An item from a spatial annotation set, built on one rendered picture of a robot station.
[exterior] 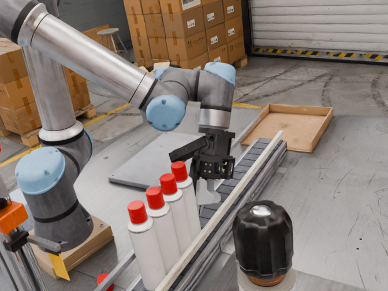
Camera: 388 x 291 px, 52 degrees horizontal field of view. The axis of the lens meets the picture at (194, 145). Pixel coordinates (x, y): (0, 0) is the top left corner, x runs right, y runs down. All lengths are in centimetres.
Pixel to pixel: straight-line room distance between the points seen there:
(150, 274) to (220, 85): 44
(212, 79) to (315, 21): 425
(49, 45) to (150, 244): 43
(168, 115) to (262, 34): 479
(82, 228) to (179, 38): 345
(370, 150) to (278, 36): 413
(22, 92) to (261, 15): 310
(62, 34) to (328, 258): 74
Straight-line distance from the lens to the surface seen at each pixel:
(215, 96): 93
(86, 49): 83
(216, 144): 94
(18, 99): 403
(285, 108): 169
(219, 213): 100
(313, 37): 520
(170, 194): 84
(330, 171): 130
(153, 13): 453
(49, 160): 101
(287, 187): 122
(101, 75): 83
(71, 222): 106
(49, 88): 104
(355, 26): 497
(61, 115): 107
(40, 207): 103
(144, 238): 79
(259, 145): 135
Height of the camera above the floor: 151
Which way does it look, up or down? 27 degrees down
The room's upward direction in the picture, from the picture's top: 9 degrees counter-clockwise
